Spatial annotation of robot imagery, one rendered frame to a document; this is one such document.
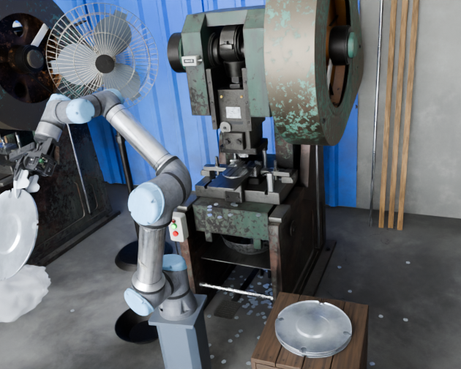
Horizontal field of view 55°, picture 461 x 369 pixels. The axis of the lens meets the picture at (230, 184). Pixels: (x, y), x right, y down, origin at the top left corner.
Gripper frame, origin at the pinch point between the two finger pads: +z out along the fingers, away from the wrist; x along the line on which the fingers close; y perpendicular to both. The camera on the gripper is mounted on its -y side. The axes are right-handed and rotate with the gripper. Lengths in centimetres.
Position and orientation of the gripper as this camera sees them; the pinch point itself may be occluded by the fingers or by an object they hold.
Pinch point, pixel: (17, 195)
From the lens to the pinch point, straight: 156.9
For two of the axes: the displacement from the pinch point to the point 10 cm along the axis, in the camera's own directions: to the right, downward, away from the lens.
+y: 8.9, 1.0, -4.5
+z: -2.5, 9.3, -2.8
